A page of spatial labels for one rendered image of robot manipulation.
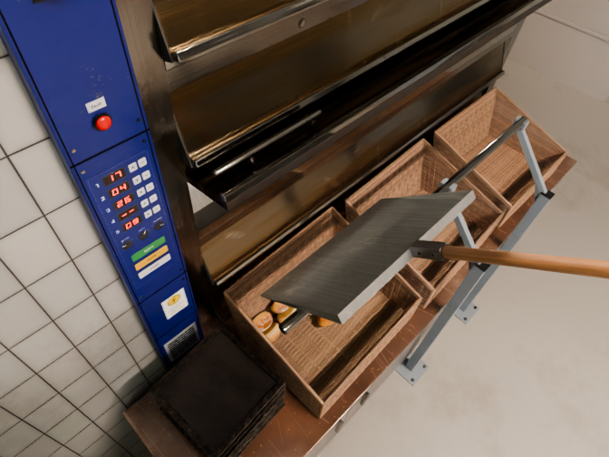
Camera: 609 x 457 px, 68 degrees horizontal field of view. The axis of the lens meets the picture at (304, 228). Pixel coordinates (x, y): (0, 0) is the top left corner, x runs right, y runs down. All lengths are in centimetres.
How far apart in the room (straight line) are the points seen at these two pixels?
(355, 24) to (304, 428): 126
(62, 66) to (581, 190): 334
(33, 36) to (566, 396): 256
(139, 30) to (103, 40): 8
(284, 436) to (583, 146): 318
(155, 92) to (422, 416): 191
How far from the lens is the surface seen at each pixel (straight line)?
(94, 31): 79
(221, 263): 143
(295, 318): 112
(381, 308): 184
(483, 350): 260
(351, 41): 131
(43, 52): 77
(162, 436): 167
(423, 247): 109
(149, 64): 89
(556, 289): 300
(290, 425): 165
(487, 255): 100
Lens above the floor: 218
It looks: 53 degrees down
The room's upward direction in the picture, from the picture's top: 6 degrees clockwise
